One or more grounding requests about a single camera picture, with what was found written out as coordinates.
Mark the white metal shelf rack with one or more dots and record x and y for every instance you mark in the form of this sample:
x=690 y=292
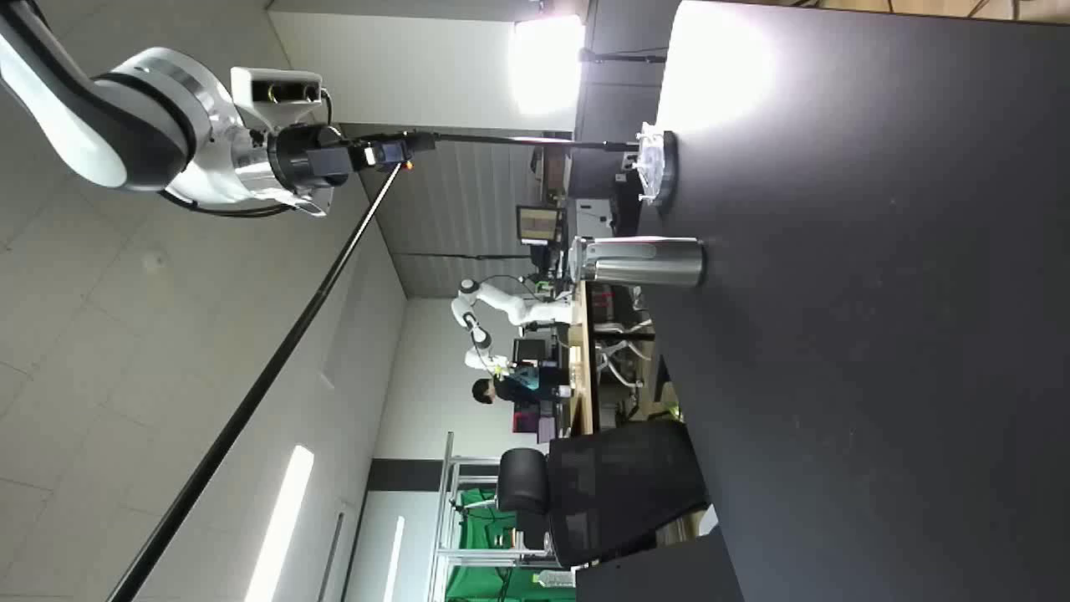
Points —
x=451 y=504

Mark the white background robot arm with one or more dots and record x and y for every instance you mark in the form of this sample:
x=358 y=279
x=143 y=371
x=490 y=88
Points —
x=504 y=305

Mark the long ceiling light strip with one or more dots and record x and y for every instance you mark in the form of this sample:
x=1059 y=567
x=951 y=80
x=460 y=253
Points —
x=280 y=523

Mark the grey partition panel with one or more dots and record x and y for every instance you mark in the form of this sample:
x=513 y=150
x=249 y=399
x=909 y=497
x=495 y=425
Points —
x=658 y=572

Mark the person with dark hair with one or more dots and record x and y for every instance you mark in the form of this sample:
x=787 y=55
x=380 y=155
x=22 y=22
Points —
x=513 y=388

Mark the computer monitor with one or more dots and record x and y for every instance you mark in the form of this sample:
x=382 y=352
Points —
x=539 y=224

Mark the shiny metal jar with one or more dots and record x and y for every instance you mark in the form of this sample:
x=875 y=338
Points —
x=654 y=261

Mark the black mesh office chair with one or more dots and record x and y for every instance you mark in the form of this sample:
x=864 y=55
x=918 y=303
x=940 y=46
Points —
x=614 y=488

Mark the wooden desk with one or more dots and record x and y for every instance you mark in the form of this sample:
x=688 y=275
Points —
x=578 y=362

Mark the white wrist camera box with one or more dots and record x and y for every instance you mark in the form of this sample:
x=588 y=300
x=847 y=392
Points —
x=280 y=90

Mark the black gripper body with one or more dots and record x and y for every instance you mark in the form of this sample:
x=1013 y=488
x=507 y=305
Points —
x=313 y=155

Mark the black ceiling rail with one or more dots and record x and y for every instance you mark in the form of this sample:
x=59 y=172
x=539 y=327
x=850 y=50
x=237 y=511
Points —
x=255 y=387

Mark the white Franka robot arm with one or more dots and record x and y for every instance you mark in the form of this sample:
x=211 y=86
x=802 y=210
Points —
x=136 y=119

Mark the green storage bins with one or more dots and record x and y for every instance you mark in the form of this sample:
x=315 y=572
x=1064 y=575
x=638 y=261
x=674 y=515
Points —
x=504 y=585

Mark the white round object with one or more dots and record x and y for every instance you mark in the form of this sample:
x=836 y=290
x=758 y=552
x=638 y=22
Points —
x=658 y=168

